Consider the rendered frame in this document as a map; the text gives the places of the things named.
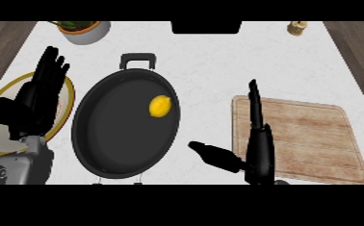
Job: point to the potted plant in grey pot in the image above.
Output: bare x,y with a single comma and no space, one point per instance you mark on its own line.
85,31

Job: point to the wooden cutting board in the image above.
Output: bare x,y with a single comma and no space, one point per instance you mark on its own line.
308,140

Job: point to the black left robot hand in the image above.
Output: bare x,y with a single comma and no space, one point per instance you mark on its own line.
40,98

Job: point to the yellow lemon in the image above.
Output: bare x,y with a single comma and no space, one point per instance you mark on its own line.
160,106

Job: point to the black appliance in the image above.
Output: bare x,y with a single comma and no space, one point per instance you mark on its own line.
206,27

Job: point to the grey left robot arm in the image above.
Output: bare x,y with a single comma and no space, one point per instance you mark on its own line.
26,162

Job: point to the small wooden shaker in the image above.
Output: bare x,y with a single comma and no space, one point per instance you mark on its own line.
298,28

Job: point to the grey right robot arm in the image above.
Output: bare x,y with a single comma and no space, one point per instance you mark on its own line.
282,182

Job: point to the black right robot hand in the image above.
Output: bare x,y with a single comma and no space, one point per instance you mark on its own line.
259,149

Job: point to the white plate with gold rim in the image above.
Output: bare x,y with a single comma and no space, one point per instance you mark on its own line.
64,105

